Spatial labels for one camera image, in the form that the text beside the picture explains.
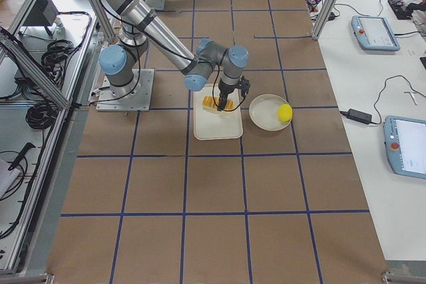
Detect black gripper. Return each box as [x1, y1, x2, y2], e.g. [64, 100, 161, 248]
[217, 79, 240, 111]

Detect yellow striped bread roll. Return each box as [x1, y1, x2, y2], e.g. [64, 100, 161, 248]
[202, 96, 234, 112]

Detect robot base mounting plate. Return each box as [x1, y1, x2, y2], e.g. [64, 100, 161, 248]
[96, 69, 154, 112]

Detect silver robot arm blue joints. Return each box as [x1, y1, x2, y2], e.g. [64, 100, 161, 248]
[106, 0, 249, 91]

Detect white round plate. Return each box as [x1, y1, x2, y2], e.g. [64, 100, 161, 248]
[249, 94, 292, 131]

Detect white rectangular tray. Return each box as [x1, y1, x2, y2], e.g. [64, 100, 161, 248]
[192, 84, 243, 140]

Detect yellow round sponge toy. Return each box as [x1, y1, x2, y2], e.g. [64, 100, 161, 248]
[277, 104, 293, 122]

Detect black power adapter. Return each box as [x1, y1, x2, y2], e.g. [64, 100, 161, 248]
[346, 108, 372, 124]

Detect upper blue teach pendant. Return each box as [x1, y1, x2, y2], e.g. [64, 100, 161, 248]
[351, 15, 400, 52]

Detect blue teach pendant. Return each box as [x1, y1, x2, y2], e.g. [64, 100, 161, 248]
[351, 15, 400, 52]
[383, 116, 425, 179]

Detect lower blue teach pendant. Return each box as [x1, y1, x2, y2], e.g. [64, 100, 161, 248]
[383, 116, 425, 179]

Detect black box device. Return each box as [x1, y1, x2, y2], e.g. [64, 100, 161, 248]
[23, 0, 59, 36]

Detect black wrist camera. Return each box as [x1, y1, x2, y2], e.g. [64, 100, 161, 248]
[238, 76, 250, 98]

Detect black coiled cables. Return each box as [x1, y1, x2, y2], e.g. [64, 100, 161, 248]
[26, 40, 84, 130]

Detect aluminium frame left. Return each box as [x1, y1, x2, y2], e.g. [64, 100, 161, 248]
[1, 0, 114, 275]

